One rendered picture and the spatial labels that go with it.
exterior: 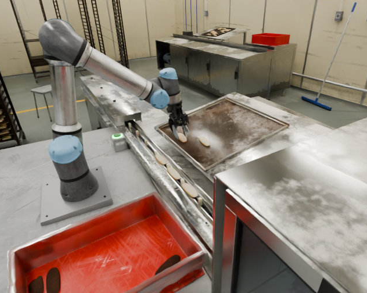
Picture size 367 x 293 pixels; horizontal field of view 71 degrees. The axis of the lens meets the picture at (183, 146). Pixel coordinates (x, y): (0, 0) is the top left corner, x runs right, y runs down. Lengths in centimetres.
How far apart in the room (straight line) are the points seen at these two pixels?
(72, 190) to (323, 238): 95
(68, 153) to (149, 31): 781
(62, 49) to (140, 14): 767
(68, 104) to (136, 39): 751
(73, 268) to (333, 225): 77
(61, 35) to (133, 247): 71
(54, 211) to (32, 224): 9
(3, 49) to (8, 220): 709
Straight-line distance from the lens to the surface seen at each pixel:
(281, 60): 462
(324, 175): 41
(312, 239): 31
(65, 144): 106
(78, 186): 110
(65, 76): 109
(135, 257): 90
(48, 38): 97
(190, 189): 105
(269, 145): 123
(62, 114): 114
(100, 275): 89
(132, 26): 850
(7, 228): 119
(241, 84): 392
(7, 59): 815
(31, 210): 122
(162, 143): 148
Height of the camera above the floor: 152
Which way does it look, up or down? 29 degrees down
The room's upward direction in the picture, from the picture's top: 3 degrees counter-clockwise
